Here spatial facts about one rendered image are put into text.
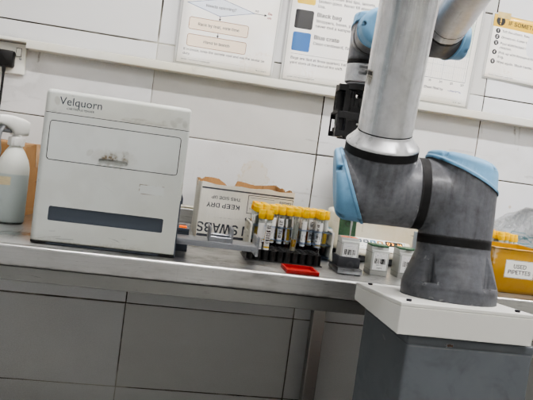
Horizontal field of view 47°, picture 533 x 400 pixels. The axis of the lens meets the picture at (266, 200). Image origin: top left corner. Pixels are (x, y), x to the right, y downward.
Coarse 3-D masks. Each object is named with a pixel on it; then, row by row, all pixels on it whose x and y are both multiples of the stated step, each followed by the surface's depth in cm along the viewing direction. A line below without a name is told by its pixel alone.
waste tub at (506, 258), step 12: (492, 252) 138; (504, 252) 137; (516, 252) 137; (528, 252) 138; (492, 264) 137; (504, 264) 137; (516, 264) 137; (528, 264) 138; (504, 276) 137; (516, 276) 138; (528, 276) 138; (504, 288) 138; (516, 288) 138; (528, 288) 138
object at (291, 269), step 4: (284, 264) 131; (288, 264) 131; (292, 264) 131; (284, 268) 127; (288, 268) 129; (292, 268) 130; (296, 268) 131; (300, 268) 131; (304, 268) 132; (308, 268) 132; (312, 268) 131; (288, 272) 125; (292, 272) 125; (296, 272) 125; (300, 272) 125; (304, 272) 125; (308, 272) 125; (312, 272) 125; (316, 272) 126
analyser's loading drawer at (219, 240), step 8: (208, 232) 129; (232, 232) 127; (176, 240) 125; (184, 240) 125; (192, 240) 125; (200, 240) 126; (208, 240) 126; (216, 240) 127; (224, 240) 127; (232, 240) 132; (256, 240) 128; (224, 248) 127; (232, 248) 127; (240, 248) 127; (248, 248) 127; (256, 248) 127; (256, 256) 128
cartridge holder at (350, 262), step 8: (336, 256) 136; (344, 256) 134; (328, 264) 141; (336, 264) 135; (344, 264) 134; (352, 264) 134; (336, 272) 134; (344, 272) 132; (352, 272) 133; (360, 272) 133
